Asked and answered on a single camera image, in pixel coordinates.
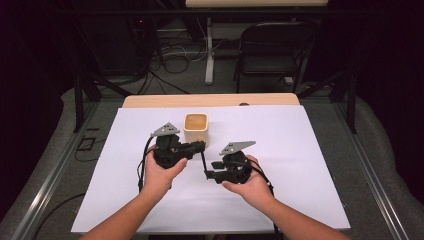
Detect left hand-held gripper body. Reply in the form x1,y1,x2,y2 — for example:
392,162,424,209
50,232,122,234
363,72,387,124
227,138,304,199
150,122,192,170

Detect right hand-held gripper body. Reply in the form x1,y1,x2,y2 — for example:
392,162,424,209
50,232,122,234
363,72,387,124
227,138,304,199
214,140,257,185

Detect cream square pen holder cup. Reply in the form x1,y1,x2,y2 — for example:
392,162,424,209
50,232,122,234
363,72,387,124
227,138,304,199
183,112,211,149

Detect person's left hand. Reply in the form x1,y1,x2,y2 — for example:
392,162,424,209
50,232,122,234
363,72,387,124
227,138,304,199
141,144,189,202

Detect person's right hand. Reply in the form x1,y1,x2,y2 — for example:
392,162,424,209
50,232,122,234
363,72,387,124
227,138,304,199
221,154,277,210

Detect light wooden table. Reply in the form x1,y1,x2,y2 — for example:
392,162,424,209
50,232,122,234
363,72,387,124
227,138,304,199
121,92,301,109

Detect white board sheet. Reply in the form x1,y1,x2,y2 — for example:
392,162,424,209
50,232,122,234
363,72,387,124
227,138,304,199
70,105,352,234

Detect white table leg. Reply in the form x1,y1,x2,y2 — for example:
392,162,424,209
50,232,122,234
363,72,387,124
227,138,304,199
204,17,215,86

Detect black folding chair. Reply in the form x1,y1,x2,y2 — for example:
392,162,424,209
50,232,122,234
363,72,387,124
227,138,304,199
233,21,318,95

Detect black computer tower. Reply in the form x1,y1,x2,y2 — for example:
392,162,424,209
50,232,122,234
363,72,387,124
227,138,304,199
81,14,151,77

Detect pale table top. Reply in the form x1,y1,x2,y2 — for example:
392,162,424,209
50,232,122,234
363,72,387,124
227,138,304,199
185,0,331,9

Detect left hand-held gripper cable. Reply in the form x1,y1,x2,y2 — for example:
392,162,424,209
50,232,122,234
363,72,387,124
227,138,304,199
137,135,156,195

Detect hand-held gripper cable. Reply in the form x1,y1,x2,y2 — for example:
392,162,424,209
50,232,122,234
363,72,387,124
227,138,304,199
249,160,280,240
137,135,156,195

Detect right hand-held gripper cable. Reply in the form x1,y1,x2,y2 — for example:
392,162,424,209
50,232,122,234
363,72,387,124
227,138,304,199
249,160,280,240

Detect tangle of floor cables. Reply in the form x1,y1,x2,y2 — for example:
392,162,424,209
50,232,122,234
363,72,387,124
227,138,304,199
136,29,208,96

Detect black frame stand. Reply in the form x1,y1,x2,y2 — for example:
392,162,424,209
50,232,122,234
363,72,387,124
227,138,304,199
297,68,358,135
73,71,133,134

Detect aluminium rail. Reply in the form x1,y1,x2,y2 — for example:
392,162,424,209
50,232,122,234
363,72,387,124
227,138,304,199
333,101,410,240
11,101,101,240

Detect black floor cable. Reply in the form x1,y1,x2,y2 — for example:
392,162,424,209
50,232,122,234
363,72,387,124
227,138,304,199
31,192,87,240

